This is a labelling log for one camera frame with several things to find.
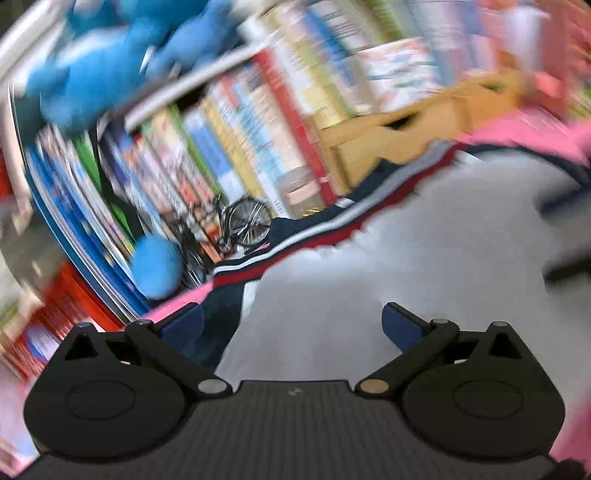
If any clear jar with pink lid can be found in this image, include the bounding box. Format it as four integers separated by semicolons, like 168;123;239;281
277;167;326;217

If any white translucent container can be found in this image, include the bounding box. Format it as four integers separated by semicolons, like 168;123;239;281
501;7;550;72

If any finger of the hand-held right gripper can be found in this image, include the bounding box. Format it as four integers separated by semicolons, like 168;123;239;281
542;255;591;283
531;180;591;214

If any blue plush ball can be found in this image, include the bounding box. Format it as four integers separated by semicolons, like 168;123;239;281
130;234;184;300

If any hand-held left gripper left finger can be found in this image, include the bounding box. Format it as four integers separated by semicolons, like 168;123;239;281
64;302;232;400

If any wooden drawer organizer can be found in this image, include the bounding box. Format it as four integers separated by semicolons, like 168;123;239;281
314;74;532;195

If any pink rack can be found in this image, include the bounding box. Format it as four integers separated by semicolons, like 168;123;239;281
522;0;591;121

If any white box with pencil print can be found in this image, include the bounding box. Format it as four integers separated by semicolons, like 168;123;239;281
355;39;444;100

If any row of colourful picture books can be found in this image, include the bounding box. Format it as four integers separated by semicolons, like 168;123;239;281
23;51;342;324

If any blue plush toy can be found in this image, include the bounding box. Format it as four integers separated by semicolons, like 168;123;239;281
25;0;241;139

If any white shelf board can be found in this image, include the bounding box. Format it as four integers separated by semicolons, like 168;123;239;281
122;39;273;132

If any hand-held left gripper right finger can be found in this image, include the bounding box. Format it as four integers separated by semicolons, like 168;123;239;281
355;302;533;398

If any navy and white jacket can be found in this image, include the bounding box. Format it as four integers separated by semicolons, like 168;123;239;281
201;141;591;384

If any black model bicycle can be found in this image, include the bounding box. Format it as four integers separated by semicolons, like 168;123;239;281
173;196;273;289

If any red crate with blue sticker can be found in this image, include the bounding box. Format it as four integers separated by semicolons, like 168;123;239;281
0;263;121;384

